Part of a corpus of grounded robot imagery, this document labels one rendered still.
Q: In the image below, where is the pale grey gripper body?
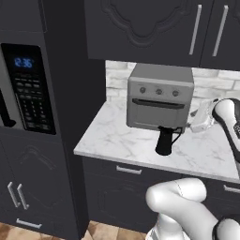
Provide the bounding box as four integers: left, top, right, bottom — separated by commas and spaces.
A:
189, 98, 220, 134

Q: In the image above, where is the black pitcher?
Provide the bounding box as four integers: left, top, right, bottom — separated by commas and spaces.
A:
155, 126, 184, 157

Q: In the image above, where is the dark counter drawer front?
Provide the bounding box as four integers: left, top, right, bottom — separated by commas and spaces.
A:
82, 156, 188, 191
200, 177, 240, 217

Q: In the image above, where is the dark counter cupboard door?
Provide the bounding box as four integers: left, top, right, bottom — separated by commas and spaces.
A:
83, 172, 160, 233

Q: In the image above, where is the grey toaster oven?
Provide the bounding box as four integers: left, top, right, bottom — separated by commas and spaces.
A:
126, 63, 196, 132

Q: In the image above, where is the dark tall cabinet housing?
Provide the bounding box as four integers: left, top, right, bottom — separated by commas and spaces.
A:
0, 0, 108, 240

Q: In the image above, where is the dark ornate tall cabinet door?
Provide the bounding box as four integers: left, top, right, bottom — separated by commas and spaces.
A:
13, 130, 76, 226

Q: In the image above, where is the black built-in microwave oven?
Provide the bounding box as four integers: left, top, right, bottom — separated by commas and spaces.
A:
0, 42, 57, 136

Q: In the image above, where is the plain dark tall cabinet door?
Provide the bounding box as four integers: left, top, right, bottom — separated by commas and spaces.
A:
0, 137, 17, 217

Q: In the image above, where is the dark toaster oven handle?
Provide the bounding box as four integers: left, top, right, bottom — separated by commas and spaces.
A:
131, 97, 187, 110

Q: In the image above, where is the silver counter drawer handle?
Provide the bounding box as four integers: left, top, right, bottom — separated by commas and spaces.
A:
223, 184, 240, 194
115, 165, 143, 175

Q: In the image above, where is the long silver cupboard handle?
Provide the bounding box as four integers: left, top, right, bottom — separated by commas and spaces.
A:
188, 4, 203, 56
212, 5, 230, 58

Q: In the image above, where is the narrow dark wall cupboard door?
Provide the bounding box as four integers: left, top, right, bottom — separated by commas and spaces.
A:
199, 0, 240, 72

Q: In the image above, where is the wide dark wall cupboard door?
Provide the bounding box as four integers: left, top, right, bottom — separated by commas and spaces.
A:
83, 0, 215, 68

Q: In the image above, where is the short silver door handle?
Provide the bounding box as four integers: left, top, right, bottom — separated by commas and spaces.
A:
7, 181, 21, 209
16, 183, 30, 211

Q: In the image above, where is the black microwave door handle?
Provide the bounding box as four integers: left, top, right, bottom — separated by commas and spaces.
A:
0, 89, 17, 128

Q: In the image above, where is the silver bottom drawer handle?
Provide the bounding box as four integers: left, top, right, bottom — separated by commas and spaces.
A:
15, 217, 43, 230

